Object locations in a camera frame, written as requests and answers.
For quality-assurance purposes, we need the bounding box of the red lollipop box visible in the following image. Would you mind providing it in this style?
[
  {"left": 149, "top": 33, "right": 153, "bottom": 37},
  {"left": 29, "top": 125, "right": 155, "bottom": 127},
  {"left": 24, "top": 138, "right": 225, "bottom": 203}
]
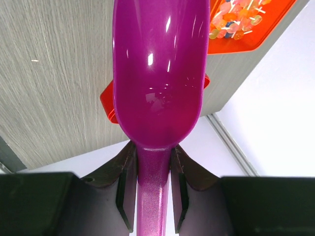
[{"left": 100, "top": 74, "right": 211, "bottom": 124}]

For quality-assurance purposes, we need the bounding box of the orange candy box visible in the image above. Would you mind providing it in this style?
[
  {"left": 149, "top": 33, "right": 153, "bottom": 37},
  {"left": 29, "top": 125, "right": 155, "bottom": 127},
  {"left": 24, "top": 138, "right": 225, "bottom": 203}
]
[{"left": 208, "top": 0, "right": 296, "bottom": 55}]

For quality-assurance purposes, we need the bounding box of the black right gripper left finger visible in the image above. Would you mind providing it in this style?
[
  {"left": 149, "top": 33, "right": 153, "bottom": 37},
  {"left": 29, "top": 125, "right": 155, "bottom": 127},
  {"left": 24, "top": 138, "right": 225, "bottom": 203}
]
[{"left": 0, "top": 142, "right": 137, "bottom": 236}]

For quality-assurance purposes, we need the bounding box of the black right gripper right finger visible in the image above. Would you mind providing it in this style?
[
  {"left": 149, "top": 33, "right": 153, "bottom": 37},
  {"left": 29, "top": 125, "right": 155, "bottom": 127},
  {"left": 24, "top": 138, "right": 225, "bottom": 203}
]
[{"left": 170, "top": 146, "right": 315, "bottom": 236}]

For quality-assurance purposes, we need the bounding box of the aluminium rail frame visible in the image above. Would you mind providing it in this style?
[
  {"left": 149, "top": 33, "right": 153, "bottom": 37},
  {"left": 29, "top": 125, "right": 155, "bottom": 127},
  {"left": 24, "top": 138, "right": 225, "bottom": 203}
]
[{"left": 206, "top": 114, "right": 259, "bottom": 177}]

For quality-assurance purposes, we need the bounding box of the purple plastic scoop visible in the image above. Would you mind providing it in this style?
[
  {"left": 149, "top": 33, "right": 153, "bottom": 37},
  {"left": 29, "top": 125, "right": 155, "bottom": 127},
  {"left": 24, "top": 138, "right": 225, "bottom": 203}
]
[{"left": 113, "top": 0, "right": 210, "bottom": 236}]

